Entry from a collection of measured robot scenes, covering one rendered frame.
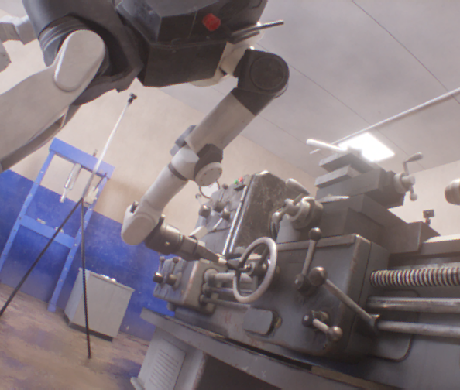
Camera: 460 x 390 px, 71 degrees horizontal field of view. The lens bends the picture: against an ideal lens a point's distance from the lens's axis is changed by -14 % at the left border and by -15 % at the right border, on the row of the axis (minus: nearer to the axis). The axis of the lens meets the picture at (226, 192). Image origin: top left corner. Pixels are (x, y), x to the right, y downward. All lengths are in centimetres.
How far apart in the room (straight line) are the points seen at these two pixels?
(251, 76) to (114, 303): 299
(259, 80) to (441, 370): 74
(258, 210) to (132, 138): 361
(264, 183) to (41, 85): 139
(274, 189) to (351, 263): 111
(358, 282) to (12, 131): 79
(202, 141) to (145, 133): 445
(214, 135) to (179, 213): 433
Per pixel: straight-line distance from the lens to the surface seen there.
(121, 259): 493
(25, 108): 71
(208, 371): 157
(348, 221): 94
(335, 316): 85
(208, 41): 83
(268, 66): 83
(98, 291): 352
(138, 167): 514
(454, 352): 85
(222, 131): 88
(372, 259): 92
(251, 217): 181
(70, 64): 73
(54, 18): 82
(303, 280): 90
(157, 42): 79
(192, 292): 170
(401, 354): 92
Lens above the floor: 50
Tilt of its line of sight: 20 degrees up
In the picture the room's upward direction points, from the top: 19 degrees clockwise
